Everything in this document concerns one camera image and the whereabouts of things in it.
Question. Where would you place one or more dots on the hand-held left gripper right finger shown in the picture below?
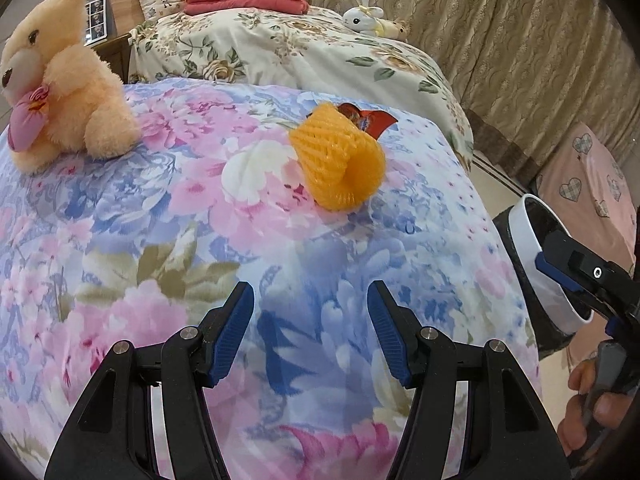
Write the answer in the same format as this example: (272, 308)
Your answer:
(387, 330)

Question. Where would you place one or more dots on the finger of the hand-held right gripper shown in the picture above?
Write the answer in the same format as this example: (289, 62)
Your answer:
(622, 331)
(575, 270)

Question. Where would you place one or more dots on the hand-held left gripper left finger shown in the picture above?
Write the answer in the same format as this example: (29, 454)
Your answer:
(232, 330)

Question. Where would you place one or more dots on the white bin with black bag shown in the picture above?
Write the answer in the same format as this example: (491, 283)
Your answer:
(527, 240)

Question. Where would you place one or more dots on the large orange foam fruit net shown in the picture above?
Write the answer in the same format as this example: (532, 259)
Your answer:
(330, 155)

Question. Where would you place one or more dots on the person's right hand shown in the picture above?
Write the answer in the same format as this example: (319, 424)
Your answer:
(617, 410)

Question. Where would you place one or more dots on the pink heart-pattern cushion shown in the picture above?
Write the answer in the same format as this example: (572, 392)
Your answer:
(585, 180)

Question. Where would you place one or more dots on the pink blue floral bedsheet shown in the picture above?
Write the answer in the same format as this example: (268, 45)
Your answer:
(150, 235)

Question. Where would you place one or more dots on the red snack packet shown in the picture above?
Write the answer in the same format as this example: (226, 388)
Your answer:
(375, 121)

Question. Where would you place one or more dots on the beige patterned curtain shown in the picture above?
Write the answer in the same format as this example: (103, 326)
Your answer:
(500, 35)

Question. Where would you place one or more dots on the peach teddy bear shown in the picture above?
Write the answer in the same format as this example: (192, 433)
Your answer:
(75, 95)

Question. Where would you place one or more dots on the cream floral quilt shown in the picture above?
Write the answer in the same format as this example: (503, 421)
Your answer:
(280, 45)

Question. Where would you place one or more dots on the wooden nightstand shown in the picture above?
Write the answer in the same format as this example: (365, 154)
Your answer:
(117, 57)

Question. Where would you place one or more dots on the yellow bear plush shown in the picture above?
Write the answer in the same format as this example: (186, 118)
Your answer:
(395, 29)

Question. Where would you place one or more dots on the white rabbit plush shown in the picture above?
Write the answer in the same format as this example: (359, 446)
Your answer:
(360, 19)

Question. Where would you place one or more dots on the cream printed pillow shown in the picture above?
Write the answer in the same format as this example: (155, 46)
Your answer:
(160, 2)

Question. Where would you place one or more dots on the black and white photo frame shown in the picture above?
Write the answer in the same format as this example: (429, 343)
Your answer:
(96, 20)

